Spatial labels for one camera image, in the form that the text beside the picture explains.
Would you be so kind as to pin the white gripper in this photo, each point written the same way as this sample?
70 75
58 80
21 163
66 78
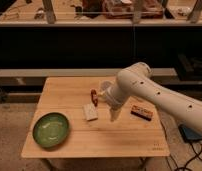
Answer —
114 114

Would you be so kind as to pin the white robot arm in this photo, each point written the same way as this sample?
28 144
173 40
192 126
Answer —
135 81

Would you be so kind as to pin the brown red oval object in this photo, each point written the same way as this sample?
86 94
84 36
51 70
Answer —
94 97

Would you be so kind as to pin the brown rectangular block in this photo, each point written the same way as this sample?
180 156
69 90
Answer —
141 112

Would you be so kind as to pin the wooden table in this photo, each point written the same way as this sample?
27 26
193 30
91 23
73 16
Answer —
128 136

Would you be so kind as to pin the green bowl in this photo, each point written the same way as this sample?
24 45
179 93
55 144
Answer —
51 130

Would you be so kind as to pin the blue power box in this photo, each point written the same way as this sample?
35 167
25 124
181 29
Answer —
188 134

